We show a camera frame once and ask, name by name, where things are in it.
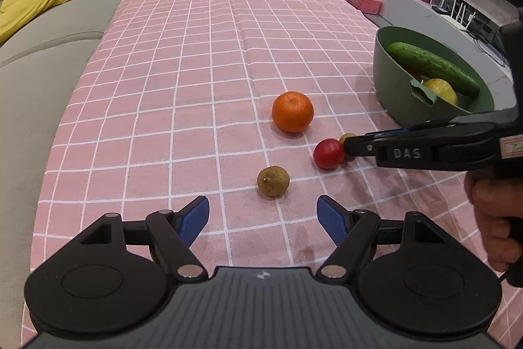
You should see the pink storage box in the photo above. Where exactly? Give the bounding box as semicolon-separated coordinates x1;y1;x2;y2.
347;0;384;15

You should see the brown longan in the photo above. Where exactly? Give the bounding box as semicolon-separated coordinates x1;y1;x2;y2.
339;132;357;163

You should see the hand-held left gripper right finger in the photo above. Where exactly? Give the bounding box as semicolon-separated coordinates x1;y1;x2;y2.
316;194;448;282

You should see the red cherry tomato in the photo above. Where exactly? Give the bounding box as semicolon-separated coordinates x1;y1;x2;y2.
313;138;346;170

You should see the orange mandarin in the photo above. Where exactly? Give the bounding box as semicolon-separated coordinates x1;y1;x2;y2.
272;91;315;134

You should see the person's right hand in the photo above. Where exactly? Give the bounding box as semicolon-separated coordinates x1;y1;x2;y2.
464;168;523;273

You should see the grey media console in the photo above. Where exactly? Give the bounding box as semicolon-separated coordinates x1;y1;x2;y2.
329;0;516;80

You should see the yellow-green pear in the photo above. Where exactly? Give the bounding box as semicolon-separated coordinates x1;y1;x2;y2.
423;78;459;106

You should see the green colander bowl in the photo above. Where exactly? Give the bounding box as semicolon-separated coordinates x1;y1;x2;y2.
373;26;495;128

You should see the yellow pillow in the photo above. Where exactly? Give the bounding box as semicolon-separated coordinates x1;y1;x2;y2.
0;0;79;44

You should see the beige sofa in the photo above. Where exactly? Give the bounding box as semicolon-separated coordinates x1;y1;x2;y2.
0;0;160;349

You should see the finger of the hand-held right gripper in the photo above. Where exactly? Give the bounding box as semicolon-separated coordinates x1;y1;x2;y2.
342;132;379;162
365;109;518;140

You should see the pink checked tablecloth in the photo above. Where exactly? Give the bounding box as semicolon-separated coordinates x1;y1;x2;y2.
25;0;523;349

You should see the green cucumber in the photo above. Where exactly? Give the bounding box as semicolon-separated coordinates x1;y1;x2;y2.
386;42;481;96

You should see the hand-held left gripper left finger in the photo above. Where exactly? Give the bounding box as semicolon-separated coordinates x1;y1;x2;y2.
77;195;211;283

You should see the white router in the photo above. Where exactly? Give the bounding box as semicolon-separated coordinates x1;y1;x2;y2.
449;1;479;33

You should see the small brown kiwi fruit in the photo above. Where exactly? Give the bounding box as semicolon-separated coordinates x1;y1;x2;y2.
257;166;290;197

